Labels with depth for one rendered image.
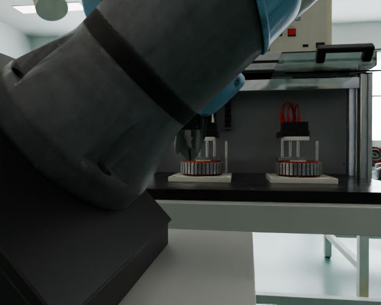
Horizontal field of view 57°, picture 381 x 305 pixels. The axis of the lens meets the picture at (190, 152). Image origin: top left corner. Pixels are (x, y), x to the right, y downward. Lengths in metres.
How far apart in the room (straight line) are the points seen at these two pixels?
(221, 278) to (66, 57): 0.20
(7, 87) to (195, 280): 0.20
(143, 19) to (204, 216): 0.47
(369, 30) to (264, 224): 7.51
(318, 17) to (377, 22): 7.04
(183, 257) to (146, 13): 0.22
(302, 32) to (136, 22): 0.88
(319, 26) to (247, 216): 0.64
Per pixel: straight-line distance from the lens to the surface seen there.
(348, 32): 7.94
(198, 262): 0.34
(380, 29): 8.13
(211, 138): 0.93
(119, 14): 0.26
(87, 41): 0.27
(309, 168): 0.88
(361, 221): 0.69
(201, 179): 0.84
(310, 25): 1.11
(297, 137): 0.94
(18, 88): 0.27
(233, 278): 0.30
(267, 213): 0.66
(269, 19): 0.27
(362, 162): 1.05
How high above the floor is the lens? 0.85
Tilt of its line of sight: 1 degrees down
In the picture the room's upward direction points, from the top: straight up
